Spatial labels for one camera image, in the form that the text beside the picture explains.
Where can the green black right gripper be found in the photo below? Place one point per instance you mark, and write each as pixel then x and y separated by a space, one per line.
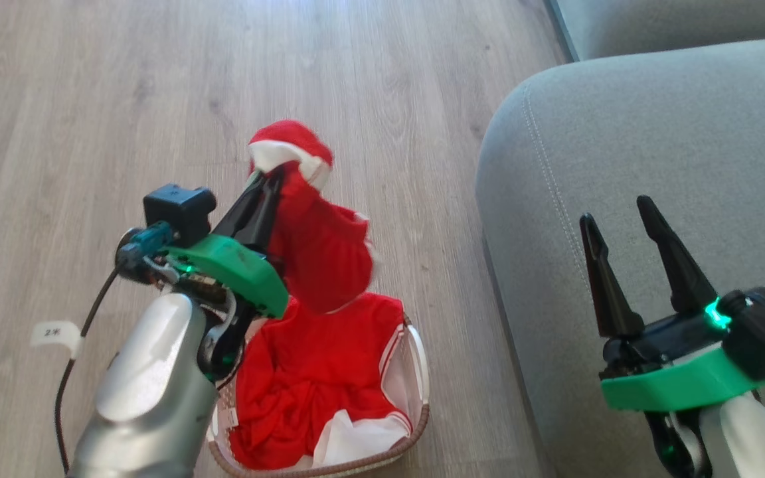
pixel 675 382

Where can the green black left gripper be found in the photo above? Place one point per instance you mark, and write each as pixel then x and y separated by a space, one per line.
pixel 240 269

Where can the red white-trimmed garment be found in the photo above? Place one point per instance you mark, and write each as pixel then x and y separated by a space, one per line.
pixel 319 252

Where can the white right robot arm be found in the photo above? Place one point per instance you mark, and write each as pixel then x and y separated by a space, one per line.
pixel 754 438

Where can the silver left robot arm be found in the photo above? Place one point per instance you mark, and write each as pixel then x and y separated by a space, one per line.
pixel 150 385

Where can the white laundry basket brown rim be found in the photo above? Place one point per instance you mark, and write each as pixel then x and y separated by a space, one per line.
pixel 419 392

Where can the grey and yellow sofa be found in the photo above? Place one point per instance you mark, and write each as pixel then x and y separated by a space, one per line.
pixel 655 146

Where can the red garment with white stripes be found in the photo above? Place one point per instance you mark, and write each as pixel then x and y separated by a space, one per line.
pixel 303 385

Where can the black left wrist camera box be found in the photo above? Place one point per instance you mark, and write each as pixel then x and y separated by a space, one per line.
pixel 180 209

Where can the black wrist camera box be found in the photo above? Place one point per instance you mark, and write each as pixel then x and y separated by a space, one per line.
pixel 764 332
pixel 180 209

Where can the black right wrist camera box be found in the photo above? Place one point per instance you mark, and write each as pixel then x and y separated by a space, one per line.
pixel 764 332

